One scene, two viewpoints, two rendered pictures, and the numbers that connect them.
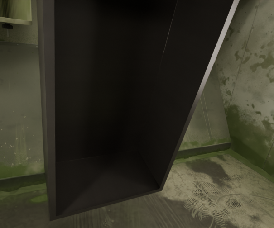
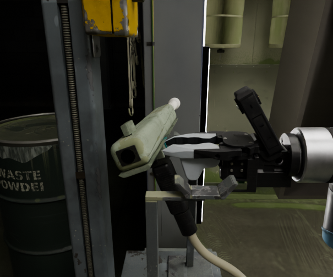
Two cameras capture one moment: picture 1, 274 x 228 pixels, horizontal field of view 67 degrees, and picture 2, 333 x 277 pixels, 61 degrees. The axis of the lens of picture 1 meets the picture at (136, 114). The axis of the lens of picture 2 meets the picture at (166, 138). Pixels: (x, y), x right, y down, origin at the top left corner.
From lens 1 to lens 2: 0.88 m
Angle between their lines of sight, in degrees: 28
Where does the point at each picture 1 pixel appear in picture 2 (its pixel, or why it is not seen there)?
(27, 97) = (228, 112)
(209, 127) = not seen: outside the picture
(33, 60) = (234, 79)
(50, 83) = (309, 82)
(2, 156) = not seen: hidden behind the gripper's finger
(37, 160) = not seen: hidden behind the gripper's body
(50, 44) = (315, 57)
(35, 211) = (239, 212)
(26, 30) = (230, 53)
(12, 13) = (230, 39)
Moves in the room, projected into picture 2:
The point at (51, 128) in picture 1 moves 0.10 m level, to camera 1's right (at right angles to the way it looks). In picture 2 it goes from (301, 115) to (325, 117)
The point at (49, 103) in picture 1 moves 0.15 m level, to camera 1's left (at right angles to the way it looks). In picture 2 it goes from (305, 96) to (270, 93)
